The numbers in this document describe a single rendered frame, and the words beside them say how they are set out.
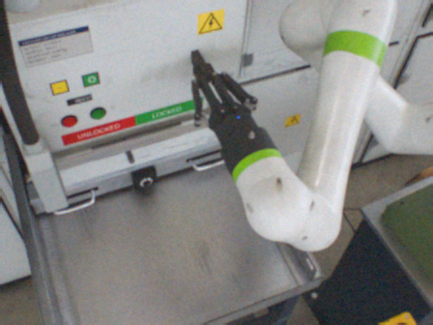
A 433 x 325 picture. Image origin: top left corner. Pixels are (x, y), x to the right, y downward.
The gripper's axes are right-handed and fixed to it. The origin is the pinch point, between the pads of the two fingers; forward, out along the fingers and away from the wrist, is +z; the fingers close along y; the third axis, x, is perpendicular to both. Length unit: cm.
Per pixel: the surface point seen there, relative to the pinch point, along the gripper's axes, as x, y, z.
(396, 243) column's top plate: -48, 44, -33
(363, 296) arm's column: -80, 43, -35
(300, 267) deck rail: -38, 13, -33
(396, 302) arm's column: -65, 43, -43
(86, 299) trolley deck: -38, -35, -22
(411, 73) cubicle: -61, 99, 29
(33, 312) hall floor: -123, -60, 17
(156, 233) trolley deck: -38.4, -15.5, -12.0
